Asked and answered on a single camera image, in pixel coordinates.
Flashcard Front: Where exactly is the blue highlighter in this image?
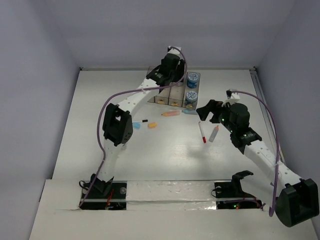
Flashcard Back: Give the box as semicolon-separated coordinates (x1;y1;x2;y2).
181;109;198;116

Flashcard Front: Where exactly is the red whiteboard marker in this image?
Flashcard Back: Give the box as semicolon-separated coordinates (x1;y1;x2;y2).
198;121;207;144

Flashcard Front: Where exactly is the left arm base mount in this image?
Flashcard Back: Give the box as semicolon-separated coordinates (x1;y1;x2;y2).
80;179;127;211

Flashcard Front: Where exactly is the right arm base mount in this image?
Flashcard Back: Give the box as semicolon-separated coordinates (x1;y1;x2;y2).
210;170;265;210

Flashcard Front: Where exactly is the orange highlighter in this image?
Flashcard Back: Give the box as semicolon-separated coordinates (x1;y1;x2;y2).
161;110;181;117

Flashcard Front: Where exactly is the transparent drawer bin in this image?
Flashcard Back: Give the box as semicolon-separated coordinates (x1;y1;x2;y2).
182;71;201;110
154;67;175;105
143;66;162;103
168;75;186;108

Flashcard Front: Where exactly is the yellow highlighter cap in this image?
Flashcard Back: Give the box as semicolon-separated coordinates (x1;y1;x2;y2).
147;122;157;129

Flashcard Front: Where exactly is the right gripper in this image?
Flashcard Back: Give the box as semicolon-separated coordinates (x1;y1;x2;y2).
195;99;236;133

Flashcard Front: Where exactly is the blue paint jar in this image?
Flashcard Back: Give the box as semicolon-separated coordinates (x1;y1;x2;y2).
185;91;198;105
186;72;200;89

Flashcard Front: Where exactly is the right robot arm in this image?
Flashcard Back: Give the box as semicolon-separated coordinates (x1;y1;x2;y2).
196;100;320;227

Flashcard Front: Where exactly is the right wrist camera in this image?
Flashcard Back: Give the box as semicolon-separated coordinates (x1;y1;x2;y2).
225;89;240;105

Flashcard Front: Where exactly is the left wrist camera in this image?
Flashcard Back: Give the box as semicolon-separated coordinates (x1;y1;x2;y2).
167;46;182;56

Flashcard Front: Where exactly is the blue highlighter cap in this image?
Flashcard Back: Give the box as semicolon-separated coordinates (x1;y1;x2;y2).
132;122;141;130

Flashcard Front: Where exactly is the clear pencil-shaped highlighter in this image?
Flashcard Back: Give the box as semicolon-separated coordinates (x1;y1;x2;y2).
208;125;219;143

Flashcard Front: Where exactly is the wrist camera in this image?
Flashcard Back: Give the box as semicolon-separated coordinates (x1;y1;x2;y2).
167;46;182;56
225;89;240;105

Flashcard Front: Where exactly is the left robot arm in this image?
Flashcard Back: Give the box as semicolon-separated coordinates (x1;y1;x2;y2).
88;46;187;198

